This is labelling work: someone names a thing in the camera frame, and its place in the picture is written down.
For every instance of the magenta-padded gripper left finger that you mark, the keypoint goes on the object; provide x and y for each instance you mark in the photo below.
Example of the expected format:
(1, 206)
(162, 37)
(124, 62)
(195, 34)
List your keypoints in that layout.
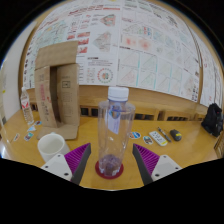
(57, 165)

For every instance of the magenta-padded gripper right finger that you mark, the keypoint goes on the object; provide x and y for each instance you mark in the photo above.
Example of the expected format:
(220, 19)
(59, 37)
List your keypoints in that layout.
(165, 165)

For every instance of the clear white-capped water bottle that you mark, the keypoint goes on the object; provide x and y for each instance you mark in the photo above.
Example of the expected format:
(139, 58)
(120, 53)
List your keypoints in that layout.
(116, 140)

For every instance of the small red-labelled water bottle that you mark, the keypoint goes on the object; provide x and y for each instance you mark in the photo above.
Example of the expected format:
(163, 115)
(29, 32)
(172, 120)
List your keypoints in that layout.
(26, 106)

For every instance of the white mug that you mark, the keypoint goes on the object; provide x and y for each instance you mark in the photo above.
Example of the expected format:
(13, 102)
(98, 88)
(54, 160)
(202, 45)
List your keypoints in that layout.
(51, 145)

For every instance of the white remote control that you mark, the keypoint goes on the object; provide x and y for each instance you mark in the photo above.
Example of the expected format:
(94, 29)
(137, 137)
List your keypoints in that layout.
(158, 138)

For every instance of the round colourful sticker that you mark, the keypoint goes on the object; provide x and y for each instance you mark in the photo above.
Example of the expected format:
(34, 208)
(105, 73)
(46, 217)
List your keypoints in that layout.
(148, 140)
(134, 135)

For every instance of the dark pen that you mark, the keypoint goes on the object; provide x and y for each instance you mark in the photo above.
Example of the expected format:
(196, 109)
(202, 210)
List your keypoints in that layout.
(164, 134)

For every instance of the black computer mouse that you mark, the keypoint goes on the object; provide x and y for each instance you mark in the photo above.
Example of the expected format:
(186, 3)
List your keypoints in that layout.
(176, 135)

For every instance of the small colourful sticker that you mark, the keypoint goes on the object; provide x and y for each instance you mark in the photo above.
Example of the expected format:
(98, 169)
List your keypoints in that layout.
(31, 128)
(37, 122)
(28, 136)
(16, 136)

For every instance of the flat round red coaster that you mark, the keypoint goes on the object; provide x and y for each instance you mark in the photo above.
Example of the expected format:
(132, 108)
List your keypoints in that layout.
(98, 170)

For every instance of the black bag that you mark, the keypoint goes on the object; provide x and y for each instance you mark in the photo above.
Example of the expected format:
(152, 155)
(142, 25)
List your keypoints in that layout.
(212, 120)

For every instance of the brown cardboard box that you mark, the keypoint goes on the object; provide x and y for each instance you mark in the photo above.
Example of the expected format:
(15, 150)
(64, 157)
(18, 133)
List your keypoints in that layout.
(68, 93)

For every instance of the wooden slotted wall ledge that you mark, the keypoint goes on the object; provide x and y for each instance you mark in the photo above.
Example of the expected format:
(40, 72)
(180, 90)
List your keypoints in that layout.
(150, 100)

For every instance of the large printed wall poster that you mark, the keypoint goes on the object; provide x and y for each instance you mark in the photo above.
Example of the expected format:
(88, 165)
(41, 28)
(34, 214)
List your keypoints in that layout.
(143, 43)

